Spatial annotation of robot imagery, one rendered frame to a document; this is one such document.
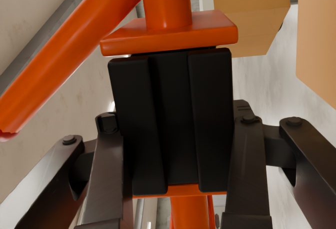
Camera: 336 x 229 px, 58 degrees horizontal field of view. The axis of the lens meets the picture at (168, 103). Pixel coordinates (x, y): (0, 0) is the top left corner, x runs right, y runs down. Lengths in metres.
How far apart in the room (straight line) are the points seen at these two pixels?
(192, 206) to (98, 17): 0.11
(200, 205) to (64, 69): 0.11
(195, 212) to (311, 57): 0.22
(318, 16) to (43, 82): 0.25
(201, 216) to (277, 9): 1.41
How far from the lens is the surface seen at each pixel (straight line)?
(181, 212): 0.18
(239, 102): 0.17
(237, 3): 1.53
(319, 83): 0.33
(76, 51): 0.17
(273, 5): 1.55
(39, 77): 0.18
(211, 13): 0.18
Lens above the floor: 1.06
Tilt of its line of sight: 6 degrees up
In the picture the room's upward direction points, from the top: 94 degrees counter-clockwise
